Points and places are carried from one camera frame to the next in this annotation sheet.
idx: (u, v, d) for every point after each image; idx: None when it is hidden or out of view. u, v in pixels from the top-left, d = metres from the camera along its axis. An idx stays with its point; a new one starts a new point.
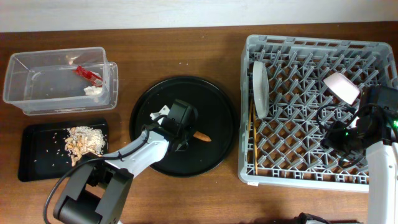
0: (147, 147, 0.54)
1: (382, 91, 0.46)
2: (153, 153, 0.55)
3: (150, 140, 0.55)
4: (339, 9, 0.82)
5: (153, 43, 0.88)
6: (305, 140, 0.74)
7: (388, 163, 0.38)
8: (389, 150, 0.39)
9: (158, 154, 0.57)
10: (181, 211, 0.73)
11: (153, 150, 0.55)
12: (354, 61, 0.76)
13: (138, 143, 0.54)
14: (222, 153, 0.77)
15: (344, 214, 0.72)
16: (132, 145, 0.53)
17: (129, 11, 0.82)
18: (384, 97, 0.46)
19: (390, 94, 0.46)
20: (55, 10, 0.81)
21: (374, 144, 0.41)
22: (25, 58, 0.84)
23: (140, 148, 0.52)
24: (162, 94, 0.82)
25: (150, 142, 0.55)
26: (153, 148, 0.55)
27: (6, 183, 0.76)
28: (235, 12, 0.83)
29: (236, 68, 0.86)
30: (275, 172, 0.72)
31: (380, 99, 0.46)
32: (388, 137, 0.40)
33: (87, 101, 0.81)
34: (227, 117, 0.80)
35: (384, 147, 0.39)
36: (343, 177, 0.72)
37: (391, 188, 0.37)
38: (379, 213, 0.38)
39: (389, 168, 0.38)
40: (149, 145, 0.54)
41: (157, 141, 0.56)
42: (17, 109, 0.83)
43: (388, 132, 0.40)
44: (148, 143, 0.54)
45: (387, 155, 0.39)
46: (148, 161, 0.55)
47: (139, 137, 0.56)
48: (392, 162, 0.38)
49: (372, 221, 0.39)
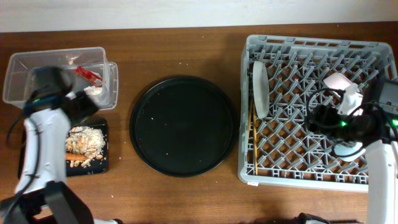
0: (46, 139, 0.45)
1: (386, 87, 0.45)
2: (59, 126, 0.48)
3: (42, 127, 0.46)
4: (339, 9, 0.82)
5: (153, 43, 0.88)
6: (305, 140, 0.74)
7: (388, 162, 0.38)
8: (388, 149, 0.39)
9: (63, 129, 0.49)
10: (181, 211, 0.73)
11: (47, 127, 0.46)
12: (354, 61, 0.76)
13: (32, 142, 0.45)
14: (221, 152, 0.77)
15: (344, 215, 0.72)
16: (37, 147, 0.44)
17: (129, 11, 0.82)
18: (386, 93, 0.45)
19: (393, 89, 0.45)
20: (55, 10, 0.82)
21: (372, 144, 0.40)
22: (25, 58, 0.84)
23: (37, 145, 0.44)
24: (163, 93, 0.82)
25: (43, 130, 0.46)
26: (46, 132, 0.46)
27: (7, 182, 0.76)
28: (235, 12, 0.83)
29: (236, 68, 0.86)
30: (275, 172, 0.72)
31: (382, 96, 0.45)
32: (388, 135, 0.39)
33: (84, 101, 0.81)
34: (227, 117, 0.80)
35: (383, 147, 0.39)
36: (343, 177, 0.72)
37: (390, 185, 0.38)
38: (378, 212, 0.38)
39: (388, 167, 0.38)
40: (45, 135, 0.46)
41: (53, 126, 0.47)
42: (17, 109, 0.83)
43: (388, 130, 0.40)
44: (42, 134, 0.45)
45: (387, 154, 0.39)
46: (55, 140, 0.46)
47: (28, 133, 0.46)
48: (391, 161, 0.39)
49: (372, 221, 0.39)
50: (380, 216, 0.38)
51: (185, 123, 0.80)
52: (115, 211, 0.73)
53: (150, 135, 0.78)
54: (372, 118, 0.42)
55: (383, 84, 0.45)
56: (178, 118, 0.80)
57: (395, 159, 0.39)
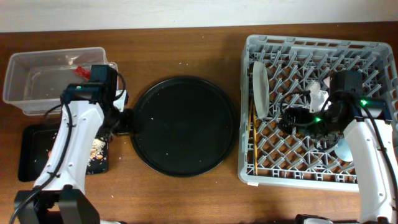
0: (77, 132, 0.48)
1: (347, 74, 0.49)
2: (91, 121, 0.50)
3: (76, 119, 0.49)
4: (339, 9, 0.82)
5: (153, 43, 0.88)
6: (305, 140, 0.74)
7: (366, 137, 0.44)
8: (364, 126, 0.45)
9: (96, 124, 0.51)
10: (181, 211, 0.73)
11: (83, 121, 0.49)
12: (354, 61, 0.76)
13: (64, 132, 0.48)
14: (221, 152, 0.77)
15: (344, 215, 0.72)
16: (65, 139, 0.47)
17: (130, 11, 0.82)
18: (347, 79, 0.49)
19: (352, 75, 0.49)
20: (55, 10, 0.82)
21: (348, 126, 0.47)
22: (25, 58, 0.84)
23: (68, 138, 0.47)
24: (163, 92, 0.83)
25: (77, 122, 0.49)
26: (80, 125, 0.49)
27: (7, 183, 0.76)
28: (236, 12, 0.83)
29: (236, 68, 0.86)
30: (275, 172, 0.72)
31: (347, 83, 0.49)
32: (360, 115, 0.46)
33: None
34: (227, 117, 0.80)
35: (359, 124, 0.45)
36: (343, 177, 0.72)
37: (374, 157, 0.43)
38: (370, 186, 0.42)
39: (367, 141, 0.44)
40: (77, 129, 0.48)
41: (87, 121, 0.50)
42: (17, 109, 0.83)
43: (360, 111, 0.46)
44: (75, 127, 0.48)
45: (364, 130, 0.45)
46: (86, 137, 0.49)
47: (63, 122, 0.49)
48: (369, 135, 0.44)
49: (365, 196, 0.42)
50: (372, 189, 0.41)
51: (185, 123, 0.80)
52: (115, 211, 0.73)
53: (150, 135, 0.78)
54: (344, 104, 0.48)
55: (344, 72, 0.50)
56: (177, 118, 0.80)
57: (372, 134, 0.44)
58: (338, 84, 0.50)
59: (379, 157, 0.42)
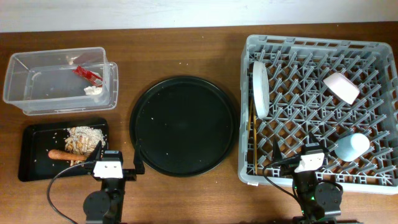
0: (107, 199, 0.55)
1: (330, 184, 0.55)
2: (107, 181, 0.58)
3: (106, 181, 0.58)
4: (338, 9, 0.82)
5: (153, 43, 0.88)
6: (305, 140, 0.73)
7: (319, 188, 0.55)
8: (321, 185, 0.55)
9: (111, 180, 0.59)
10: (181, 211, 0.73)
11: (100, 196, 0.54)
12: (354, 61, 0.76)
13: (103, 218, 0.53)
14: (221, 152, 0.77)
15: (344, 215, 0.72)
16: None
17: (130, 11, 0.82)
18: (326, 187, 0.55)
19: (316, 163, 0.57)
20: (56, 10, 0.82)
21: (304, 201, 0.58)
22: (25, 58, 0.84)
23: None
24: (163, 92, 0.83)
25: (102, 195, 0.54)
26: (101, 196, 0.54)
27: (7, 183, 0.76)
28: (236, 12, 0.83)
29: (236, 68, 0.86)
30: (275, 172, 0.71)
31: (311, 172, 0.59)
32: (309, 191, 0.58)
33: (111, 169, 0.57)
34: (227, 117, 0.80)
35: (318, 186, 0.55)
36: (342, 177, 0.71)
37: (324, 195, 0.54)
38: (329, 207, 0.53)
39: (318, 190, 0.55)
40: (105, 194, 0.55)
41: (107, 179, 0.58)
42: (17, 109, 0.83)
43: (311, 189, 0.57)
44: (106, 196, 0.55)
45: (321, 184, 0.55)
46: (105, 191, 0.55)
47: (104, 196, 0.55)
48: (320, 187, 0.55)
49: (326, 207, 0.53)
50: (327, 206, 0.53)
51: (185, 124, 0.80)
52: None
53: (150, 135, 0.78)
54: (306, 185, 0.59)
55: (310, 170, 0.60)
56: (178, 118, 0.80)
57: (321, 186, 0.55)
58: (318, 206, 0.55)
59: (327, 201, 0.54)
